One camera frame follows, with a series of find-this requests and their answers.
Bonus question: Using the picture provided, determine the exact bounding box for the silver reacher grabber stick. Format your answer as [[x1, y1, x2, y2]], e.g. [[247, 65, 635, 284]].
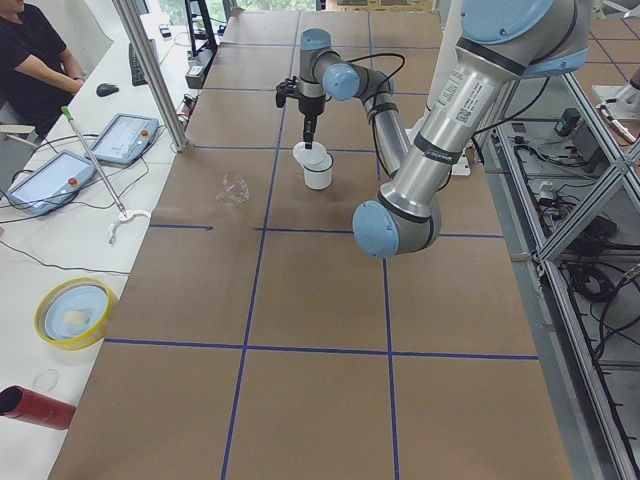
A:
[[61, 106, 152, 246]]

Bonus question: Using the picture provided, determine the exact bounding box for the aluminium frame post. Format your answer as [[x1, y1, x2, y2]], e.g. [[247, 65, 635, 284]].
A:
[[113, 0, 188, 152]]

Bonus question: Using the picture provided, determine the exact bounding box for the black keyboard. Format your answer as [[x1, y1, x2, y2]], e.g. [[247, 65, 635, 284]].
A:
[[128, 44, 147, 86]]

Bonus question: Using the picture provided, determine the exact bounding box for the red cylinder tube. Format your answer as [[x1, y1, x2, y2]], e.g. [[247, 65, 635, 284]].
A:
[[1, 385, 76, 430]]

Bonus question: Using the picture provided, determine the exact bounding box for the white cup lid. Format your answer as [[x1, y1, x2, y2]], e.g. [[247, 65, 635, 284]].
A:
[[292, 142, 330, 171]]

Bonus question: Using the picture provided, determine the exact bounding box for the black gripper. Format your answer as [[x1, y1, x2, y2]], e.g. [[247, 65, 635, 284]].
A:
[[298, 95, 325, 149]]

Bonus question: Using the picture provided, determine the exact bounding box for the yellow tape roll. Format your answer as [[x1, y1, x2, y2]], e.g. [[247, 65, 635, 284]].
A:
[[34, 277, 119, 351]]

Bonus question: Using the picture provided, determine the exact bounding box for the white enamel cup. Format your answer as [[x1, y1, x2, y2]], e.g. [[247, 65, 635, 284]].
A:
[[301, 154, 333, 190]]

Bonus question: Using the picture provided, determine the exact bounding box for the clear glass funnel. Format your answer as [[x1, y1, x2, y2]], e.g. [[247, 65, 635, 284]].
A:
[[216, 173, 250, 203]]

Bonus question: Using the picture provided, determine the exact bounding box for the far teach pendant tablet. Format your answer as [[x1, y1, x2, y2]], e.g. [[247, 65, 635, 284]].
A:
[[91, 113, 160, 166]]

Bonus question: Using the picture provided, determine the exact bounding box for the seated person black shirt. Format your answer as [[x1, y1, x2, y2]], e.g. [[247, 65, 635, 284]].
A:
[[1, 1, 85, 137]]

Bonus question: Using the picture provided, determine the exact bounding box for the black computer mouse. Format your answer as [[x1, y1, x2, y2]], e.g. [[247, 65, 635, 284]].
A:
[[96, 83, 119, 97]]

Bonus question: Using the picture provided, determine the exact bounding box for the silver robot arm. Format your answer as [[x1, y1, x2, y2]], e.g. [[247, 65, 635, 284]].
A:
[[294, 1, 592, 258]]

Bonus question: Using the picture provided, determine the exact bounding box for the near teach pendant tablet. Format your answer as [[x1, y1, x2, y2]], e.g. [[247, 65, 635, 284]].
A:
[[7, 150, 96, 215]]

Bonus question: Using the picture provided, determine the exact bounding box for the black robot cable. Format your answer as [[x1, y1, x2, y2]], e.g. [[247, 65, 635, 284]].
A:
[[344, 52, 406, 101]]

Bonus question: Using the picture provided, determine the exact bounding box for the teach pendant tablet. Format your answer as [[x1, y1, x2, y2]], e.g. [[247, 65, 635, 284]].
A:
[[91, 113, 160, 166], [7, 150, 96, 215]]

